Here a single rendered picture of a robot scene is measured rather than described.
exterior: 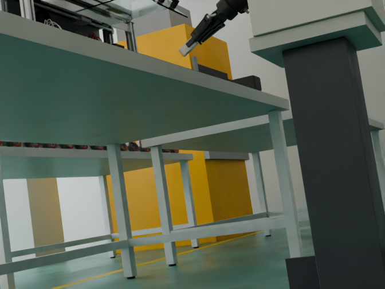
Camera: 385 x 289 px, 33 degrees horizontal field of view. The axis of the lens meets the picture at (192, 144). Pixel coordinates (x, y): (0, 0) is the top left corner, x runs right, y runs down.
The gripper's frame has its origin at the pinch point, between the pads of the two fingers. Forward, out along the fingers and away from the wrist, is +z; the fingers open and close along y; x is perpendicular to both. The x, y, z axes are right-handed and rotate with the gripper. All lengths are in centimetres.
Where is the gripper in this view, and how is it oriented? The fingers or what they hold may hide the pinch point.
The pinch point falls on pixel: (188, 46)
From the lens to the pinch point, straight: 226.0
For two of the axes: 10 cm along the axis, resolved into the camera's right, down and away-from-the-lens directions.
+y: 4.3, 0.2, 9.0
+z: -7.0, 6.3, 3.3
